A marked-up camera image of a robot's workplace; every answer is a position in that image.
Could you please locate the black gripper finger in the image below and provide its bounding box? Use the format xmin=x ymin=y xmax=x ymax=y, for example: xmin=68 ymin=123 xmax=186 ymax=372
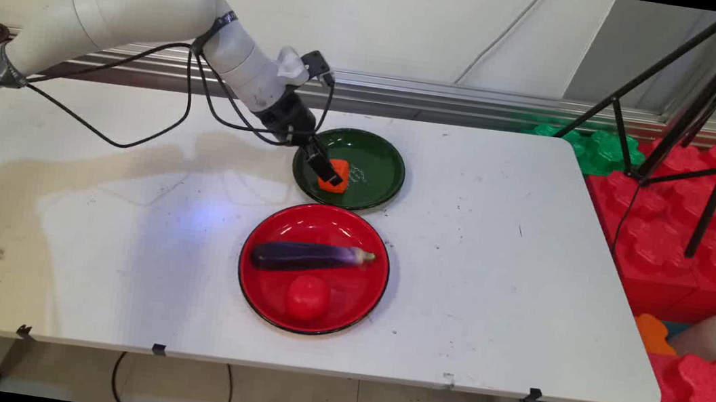
xmin=302 ymin=135 xmax=350 ymax=188
xmin=294 ymin=142 xmax=323 ymax=175

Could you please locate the purple eggplant toy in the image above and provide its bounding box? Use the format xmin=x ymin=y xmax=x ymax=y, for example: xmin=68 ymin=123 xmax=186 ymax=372
xmin=249 ymin=234 xmax=377 ymax=285

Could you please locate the aluminium wall rail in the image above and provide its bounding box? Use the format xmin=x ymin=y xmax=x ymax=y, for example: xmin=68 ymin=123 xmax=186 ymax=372
xmin=3 ymin=26 xmax=716 ymax=151

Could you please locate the green foam block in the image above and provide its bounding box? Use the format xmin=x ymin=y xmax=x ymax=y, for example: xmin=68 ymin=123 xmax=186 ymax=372
xmin=518 ymin=118 xmax=650 ymax=183

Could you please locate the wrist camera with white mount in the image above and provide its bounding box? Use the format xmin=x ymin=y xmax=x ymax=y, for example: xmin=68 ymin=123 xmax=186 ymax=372
xmin=275 ymin=45 xmax=340 ymax=88

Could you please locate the orange carrot piece toy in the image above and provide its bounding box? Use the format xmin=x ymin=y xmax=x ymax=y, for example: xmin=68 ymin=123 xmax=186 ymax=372
xmin=316 ymin=156 xmax=353 ymax=196

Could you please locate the orange foam block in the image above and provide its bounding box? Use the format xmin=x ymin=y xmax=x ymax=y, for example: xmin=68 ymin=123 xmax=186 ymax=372
xmin=629 ymin=311 xmax=684 ymax=358

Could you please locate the long black arm cable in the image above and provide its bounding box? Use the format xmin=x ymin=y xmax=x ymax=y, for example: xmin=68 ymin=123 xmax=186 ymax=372
xmin=0 ymin=19 xmax=200 ymax=157

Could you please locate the large red foam block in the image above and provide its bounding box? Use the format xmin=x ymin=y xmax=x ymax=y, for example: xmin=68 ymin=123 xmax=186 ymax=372
xmin=569 ymin=129 xmax=716 ymax=329

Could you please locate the dark green plate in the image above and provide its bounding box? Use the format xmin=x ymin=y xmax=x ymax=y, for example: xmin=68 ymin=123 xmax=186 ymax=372
xmin=287 ymin=121 xmax=411 ymax=218

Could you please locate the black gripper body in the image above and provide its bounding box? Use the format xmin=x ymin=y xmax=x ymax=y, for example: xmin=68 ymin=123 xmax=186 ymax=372
xmin=248 ymin=85 xmax=323 ymax=150

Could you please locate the black floor cable loop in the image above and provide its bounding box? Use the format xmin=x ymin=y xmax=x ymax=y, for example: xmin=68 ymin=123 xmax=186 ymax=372
xmin=108 ymin=350 xmax=237 ymax=402

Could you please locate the red tomato toy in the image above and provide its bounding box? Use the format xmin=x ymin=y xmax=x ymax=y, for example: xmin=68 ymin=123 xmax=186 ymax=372
xmin=282 ymin=273 xmax=334 ymax=325

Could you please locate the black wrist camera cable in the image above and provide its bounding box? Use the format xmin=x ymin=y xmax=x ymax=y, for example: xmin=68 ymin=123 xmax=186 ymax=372
xmin=179 ymin=47 xmax=339 ymax=153

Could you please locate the red plate with black rim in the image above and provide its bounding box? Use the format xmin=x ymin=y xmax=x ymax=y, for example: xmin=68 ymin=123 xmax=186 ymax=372
xmin=231 ymin=194 xmax=397 ymax=345

